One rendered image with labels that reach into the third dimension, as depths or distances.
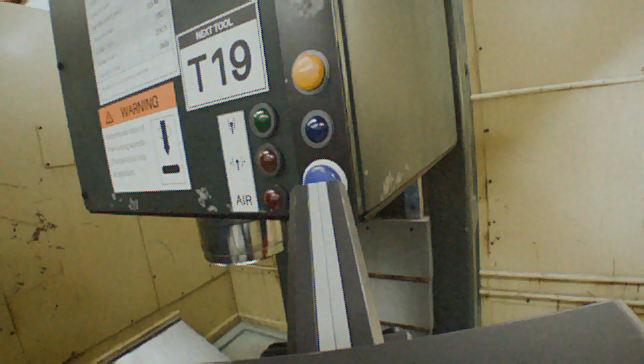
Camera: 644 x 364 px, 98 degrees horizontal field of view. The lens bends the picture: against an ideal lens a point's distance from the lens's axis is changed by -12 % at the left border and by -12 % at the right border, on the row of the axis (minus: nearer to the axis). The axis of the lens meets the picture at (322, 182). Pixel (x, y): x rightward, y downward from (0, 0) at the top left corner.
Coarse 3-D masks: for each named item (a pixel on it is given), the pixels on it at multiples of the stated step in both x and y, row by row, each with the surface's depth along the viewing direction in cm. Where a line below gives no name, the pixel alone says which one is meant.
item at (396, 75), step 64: (64, 0) 37; (192, 0) 26; (384, 0) 29; (64, 64) 40; (384, 64) 27; (448, 64) 71; (192, 128) 29; (384, 128) 26; (448, 128) 64; (128, 192) 37; (192, 192) 31; (256, 192) 27; (384, 192) 26
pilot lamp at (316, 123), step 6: (312, 120) 22; (318, 120) 22; (324, 120) 22; (306, 126) 23; (312, 126) 22; (318, 126) 22; (324, 126) 22; (306, 132) 23; (312, 132) 22; (318, 132) 22; (324, 132) 22; (312, 138) 23; (318, 138) 22; (324, 138) 22
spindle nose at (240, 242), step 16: (208, 224) 50; (224, 224) 49; (240, 224) 49; (256, 224) 50; (272, 224) 52; (208, 240) 50; (224, 240) 49; (240, 240) 49; (256, 240) 50; (272, 240) 52; (288, 240) 57; (208, 256) 52; (224, 256) 50; (240, 256) 50; (256, 256) 50
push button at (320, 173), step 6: (312, 168) 23; (318, 168) 22; (324, 168) 22; (330, 168) 22; (306, 174) 23; (312, 174) 23; (318, 174) 22; (324, 174) 22; (330, 174) 22; (336, 174) 22; (306, 180) 23; (312, 180) 23; (318, 180) 22; (324, 180) 22; (330, 180) 22
